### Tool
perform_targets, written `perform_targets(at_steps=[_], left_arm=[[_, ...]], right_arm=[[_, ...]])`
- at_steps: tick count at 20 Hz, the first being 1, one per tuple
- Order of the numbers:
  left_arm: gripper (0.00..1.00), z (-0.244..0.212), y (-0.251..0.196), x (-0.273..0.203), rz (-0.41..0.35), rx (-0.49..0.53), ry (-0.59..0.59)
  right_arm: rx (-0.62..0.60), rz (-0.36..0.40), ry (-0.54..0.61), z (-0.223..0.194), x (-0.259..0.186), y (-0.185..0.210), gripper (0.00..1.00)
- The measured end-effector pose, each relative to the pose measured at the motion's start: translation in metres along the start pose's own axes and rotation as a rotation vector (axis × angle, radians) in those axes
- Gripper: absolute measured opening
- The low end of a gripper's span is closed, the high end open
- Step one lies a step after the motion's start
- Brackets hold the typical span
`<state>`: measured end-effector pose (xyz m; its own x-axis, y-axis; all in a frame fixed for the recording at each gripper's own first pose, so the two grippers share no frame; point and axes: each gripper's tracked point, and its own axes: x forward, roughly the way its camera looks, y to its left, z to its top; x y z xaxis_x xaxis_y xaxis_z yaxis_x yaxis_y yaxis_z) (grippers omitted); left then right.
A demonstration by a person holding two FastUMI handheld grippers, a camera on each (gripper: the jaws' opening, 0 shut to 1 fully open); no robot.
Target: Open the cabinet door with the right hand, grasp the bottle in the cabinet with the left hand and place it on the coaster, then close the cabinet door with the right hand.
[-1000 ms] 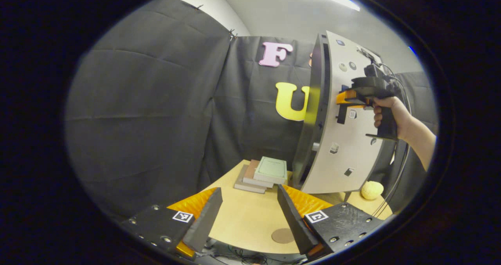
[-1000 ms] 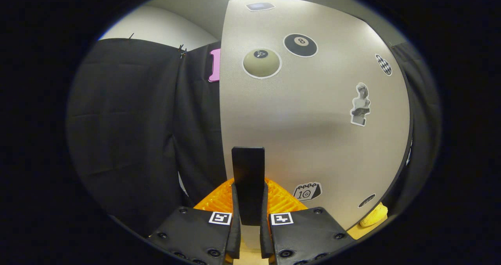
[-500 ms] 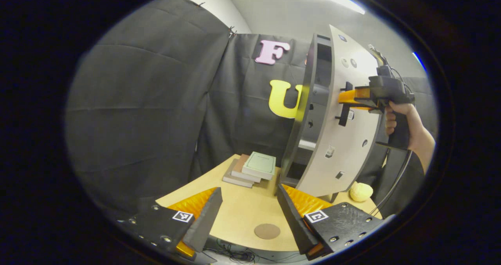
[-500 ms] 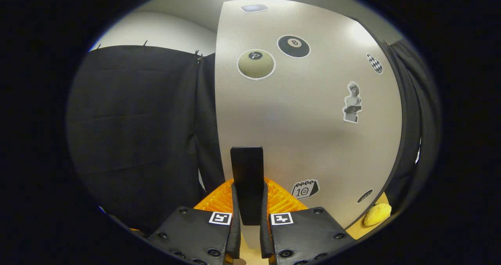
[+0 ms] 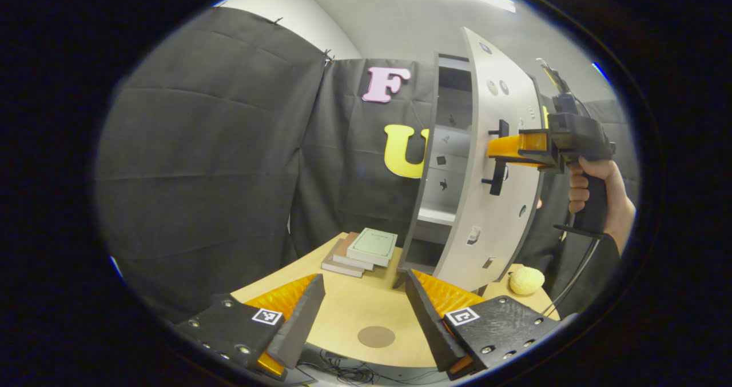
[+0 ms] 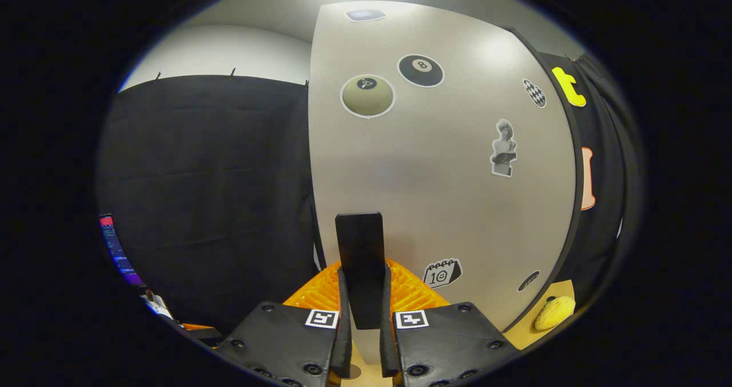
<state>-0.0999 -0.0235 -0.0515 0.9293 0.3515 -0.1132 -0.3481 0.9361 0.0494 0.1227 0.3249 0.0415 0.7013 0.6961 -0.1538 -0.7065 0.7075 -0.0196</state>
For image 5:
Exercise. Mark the yellow foam ball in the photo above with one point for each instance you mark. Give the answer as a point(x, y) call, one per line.
point(526, 281)

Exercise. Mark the black backdrop cloth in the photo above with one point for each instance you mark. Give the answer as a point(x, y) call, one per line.
point(200, 147)

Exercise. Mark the round brown coaster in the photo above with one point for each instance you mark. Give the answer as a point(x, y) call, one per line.
point(376, 336)

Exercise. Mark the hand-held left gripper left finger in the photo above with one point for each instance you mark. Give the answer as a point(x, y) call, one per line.
point(300, 330)

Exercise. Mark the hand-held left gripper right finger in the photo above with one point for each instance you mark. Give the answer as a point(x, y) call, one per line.
point(429, 330)

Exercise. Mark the grey cabinet door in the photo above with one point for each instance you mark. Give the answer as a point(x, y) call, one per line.
point(503, 244)

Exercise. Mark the dark grey cabinet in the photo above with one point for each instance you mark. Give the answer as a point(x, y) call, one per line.
point(452, 147)

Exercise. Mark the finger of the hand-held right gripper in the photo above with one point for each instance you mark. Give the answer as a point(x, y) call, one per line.
point(509, 147)

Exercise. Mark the brown book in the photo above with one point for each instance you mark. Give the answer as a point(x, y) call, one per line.
point(343, 255)

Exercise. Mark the green book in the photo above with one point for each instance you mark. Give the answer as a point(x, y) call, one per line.
point(373, 245)

